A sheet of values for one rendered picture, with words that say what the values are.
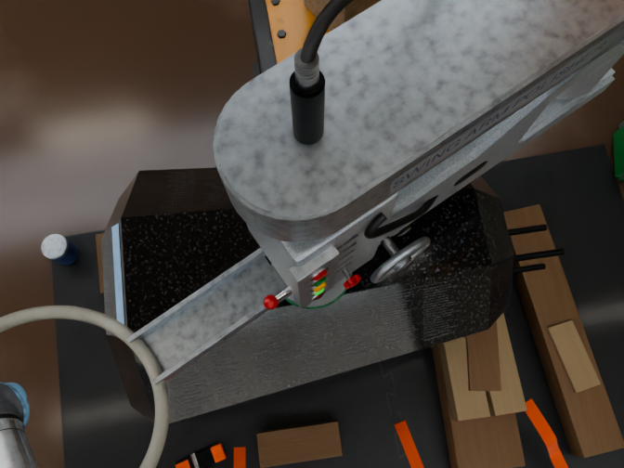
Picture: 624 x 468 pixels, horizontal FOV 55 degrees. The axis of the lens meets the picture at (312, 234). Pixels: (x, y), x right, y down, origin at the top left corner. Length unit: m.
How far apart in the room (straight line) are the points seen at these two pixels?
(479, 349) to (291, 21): 1.29
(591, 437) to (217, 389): 1.39
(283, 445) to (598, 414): 1.15
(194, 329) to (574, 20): 0.97
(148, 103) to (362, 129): 2.09
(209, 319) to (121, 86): 1.70
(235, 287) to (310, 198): 0.67
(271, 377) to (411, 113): 1.11
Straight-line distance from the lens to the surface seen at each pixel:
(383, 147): 0.79
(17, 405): 1.21
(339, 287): 1.57
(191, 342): 1.41
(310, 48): 0.64
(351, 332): 1.70
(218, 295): 1.40
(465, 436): 2.33
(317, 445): 2.28
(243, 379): 1.76
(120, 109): 2.85
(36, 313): 1.45
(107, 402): 2.53
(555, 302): 2.49
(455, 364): 2.23
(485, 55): 0.88
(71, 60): 3.05
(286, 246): 0.90
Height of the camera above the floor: 2.41
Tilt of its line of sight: 74 degrees down
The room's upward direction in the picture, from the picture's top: 1 degrees counter-clockwise
